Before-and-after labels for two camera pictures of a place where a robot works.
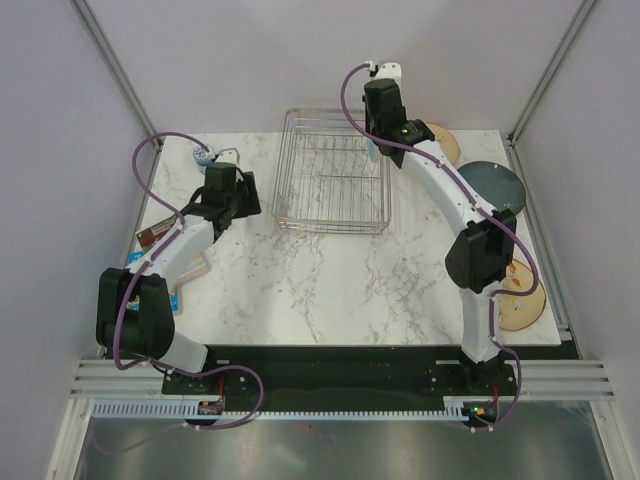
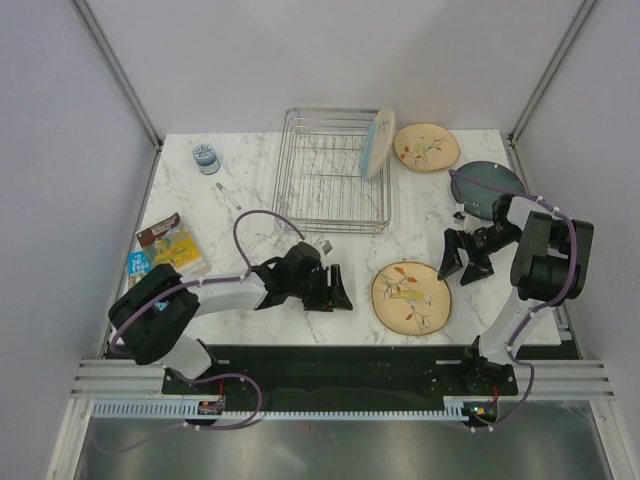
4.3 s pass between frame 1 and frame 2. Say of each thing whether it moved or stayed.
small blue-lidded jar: stayed
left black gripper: moved
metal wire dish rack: stayed
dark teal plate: stayed
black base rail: stayed
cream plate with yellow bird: moved
